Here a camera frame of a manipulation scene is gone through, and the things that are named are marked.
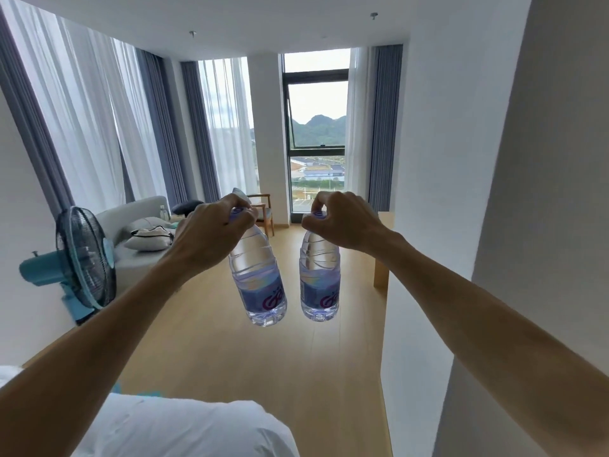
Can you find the person's left hand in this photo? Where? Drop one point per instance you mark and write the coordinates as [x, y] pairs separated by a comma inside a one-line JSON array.
[[209, 237]]

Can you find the person's right hand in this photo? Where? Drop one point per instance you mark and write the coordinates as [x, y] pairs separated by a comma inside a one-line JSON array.
[[349, 226]]

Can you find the clear water bottle purple cap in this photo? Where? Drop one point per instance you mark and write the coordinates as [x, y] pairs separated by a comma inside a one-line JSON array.
[[319, 280], [261, 285]]

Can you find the person's left forearm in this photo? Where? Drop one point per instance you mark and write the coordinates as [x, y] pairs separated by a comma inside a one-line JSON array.
[[90, 347]]

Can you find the person's right forearm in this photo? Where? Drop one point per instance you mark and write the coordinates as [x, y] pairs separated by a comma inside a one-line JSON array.
[[504, 328]]

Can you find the wooden table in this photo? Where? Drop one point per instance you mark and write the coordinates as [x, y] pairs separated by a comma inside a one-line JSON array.
[[380, 276]]

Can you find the wooden armchair dark seat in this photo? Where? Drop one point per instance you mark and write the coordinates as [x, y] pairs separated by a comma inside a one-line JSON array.
[[265, 218]]

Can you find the white sofa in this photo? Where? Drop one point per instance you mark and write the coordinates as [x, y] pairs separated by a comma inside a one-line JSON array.
[[128, 266]]

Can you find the grey curtain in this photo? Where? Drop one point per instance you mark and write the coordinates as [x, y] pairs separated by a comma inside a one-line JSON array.
[[33, 128], [200, 133], [164, 128], [385, 123]]

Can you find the white sheer curtain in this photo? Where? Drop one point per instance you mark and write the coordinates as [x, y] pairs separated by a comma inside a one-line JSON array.
[[359, 118], [228, 118], [81, 114]]

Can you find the large glass window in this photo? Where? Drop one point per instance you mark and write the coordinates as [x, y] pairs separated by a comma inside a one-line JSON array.
[[316, 104]]

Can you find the blue standing fan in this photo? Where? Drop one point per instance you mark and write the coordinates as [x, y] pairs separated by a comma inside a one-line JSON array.
[[81, 256]]

